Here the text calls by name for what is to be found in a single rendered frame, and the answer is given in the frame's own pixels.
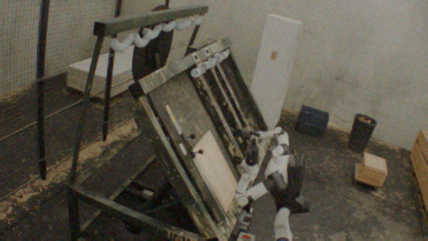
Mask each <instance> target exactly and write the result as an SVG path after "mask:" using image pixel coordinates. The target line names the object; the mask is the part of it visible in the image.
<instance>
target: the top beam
mask: <svg viewBox="0 0 428 241"><path fill-rule="evenodd" d="M231 43H232V42H231V41H230V39H229V38H228V37H227V38H224V39H222V40H218V41H216V42H215V43H213V44H210V45H208V46H206V47H205V48H207V49H208V51H209V52H210V54H212V53H213V52H212V50H211V47H210V46H211V45H214V47H215V49H216V50H220V49H222V48H224V47H226V46H227V45H228V44H231ZM205 48H203V49H205ZM203 49H200V50H198V51H196V52H195V53H196V54H197V56H198V58H199V60H201V59H204V58H205V57H206V54H205V52H204V50H203ZM192 54H194V53H191V54H188V55H187V56H185V57H183V58H181V59H178V60H177V61H175V62H173V63H171V64H168V65H167V66H165V67H163V68H161V69H158V70H157V71H155V72H153V73H151V74H148V75H147V76H145V77H143V78H141V79H139V80H137V81H136V82H134V83H133V84H131V85H129V86H128V87H129V91H130V93H131V94H132V96H133V98H134V99H135V100H136V99H138V98H140V97H141V96H143V95H146V94H148V93H149V92H150V91H152V90H153V89H155V88H157V87H158V86H160V85H163V84H164V83H165V82H167V81H168V80H170V79H173V78H174V77H175V76H177V75H178V74H180V73H182V72H183V71H185V70H187V69H189V68H190V67H192V66H193V64H194V63H195V61H194V59H193V58H192V56H191V55H192Z"/></svg>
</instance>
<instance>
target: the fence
mask: <svg viewBox="0 0 428 241"><path fill-rule="evenodd" d="M167 106H168V105H165V106H163V107H162V108H161V111H162V113H163V115H164V117H165V118H166V120H167V122H168V124H169V126H170V128H171V129H172V131H173V133H174V135H175V137H176V139H177V141H178V142H179V144H182V145H183V147H184V148H185V150H186V158H187V160H188V161H189V163H190V165H191V167H192V168H194V167H195V168H196V169H197V171H198V172H199V174H200V176H199V177H198V180H199V181H200V183H201V185H202V187H203V189H204V190H205V192H206V194H207V196H208V197H209V199H210V201H211V203H212V204H213V206H214V208H215V209H216V211H217V213H218V215H219V216H220V217H221V218H225V217H226V215H227V214H226V210H225V208H224V207H223V206H222V204H221V202H220V201H219V199H218V197H217V195H216V193H215V192H214V191H213V189H212V187H211V184H210V183H209V181H208V179H207V178H206V175H205V174H204V172H203V170H202V169H201V166H200V164H199V163H198V161H197V159H196V158H195V159H192V157H191V154H190V152H189V151H188V149H187V148H186V145H185V143H184V141H183V140H182V138H181V133H182V131H181V128H180V127H179V125H178V123H177V121H176V122H175V123H174V121H173V120H172V118H171V116H172V115H173V114H172V112H171V113H169V112H168V110H167V109H166V107H167ZM168 107H169V106H168ZM169 109H170V107H169ZM170 110H171V109H170ZM173 117H174V116H173ZM174 119H175V120H176V118H175V117H174Z"/></svg>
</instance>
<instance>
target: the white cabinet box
mask: <svg viewBox="0 0 428 241"><path fill-rule="evenodd" d="M265 21H266V22H265V26H264V30H263V33H262V34H263V36H262V41H261V44H260V49H259V55H258V58H257V63H256V68H255V71H254V75H253V77H254V78H253V81H252V88H251V91H252V93H253V95H254V97H255V99H256V101H257V104H258V106H259V108H260V110H261V112H262V114H263V116H264V118H265V121H266V122H267V127H268V129H270V130H273V128H274V127H275V125H276V124H277V123H278V120H279V117H280V115H281V111H282V108H283V100H284V98H285V95H286V91H287V88H288V80H289V78H290V74H291V72H292V67H293V61H294V58H295V57H294V56H295V53H296V50H297V44H298V40H299V38H298V37H299V34H300V32H301V30H300V29H301V27H302V22H299V21H298V20H294V19H291V18H285V17H282V16H279V15H275V14H268V15H267V17H266V20H265Z"/></svg>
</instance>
